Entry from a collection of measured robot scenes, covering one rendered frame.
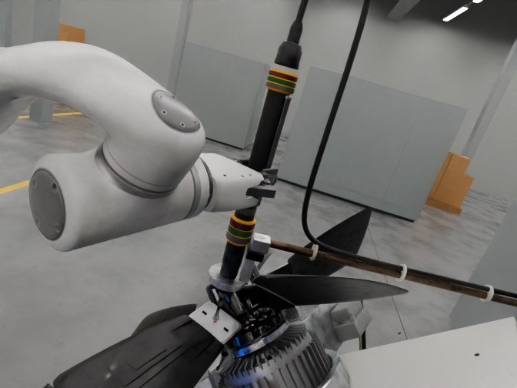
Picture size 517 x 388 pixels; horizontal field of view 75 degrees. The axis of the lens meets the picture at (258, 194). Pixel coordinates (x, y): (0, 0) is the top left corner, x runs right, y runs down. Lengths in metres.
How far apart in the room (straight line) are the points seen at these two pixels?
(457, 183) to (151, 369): 8.33
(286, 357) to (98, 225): 0.47
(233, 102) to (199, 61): 1.13
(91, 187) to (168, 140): 0.07
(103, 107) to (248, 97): 7.38
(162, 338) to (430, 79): 12.75
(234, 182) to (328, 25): 12.42
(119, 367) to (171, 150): 0.42
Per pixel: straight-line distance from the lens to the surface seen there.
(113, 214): 0.31
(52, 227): 0.32
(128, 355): 0.63
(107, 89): 0.28
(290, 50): 0.51
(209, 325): 0.68
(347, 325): 0.91
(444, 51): 13.23
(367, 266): 0.63
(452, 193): 8.72
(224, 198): 0.41
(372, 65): 12.73
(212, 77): 7.85
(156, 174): 0.29
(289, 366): 0.67
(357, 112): 5.96
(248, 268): 0.59
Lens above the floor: 1.63
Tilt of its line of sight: 18 degrees down
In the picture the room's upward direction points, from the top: 16 degrees clockwise
